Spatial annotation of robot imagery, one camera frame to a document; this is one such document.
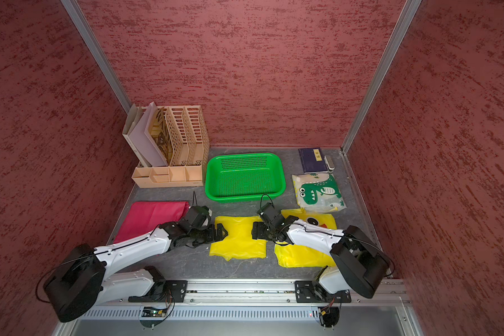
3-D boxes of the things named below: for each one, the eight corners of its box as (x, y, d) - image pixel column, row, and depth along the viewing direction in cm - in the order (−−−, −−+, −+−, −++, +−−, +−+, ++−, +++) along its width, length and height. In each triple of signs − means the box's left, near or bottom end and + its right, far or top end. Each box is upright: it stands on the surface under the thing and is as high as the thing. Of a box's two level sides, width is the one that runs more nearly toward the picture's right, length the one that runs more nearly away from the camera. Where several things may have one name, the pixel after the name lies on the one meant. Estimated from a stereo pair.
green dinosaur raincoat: (296, 212, 97) (298, 208, 94) (292, 177, 110) (293, 172, 107) (343, 212, 97) (346, 208, 94) (333, 177, 110) (335, 172, 107)
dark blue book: (302, 172, 113) (303, 169, 111) (298, 150, 124) (299, 147, 122) (326, 172, 113) (327, 169, 111) (320, 150, 124) (321, 147, 122)
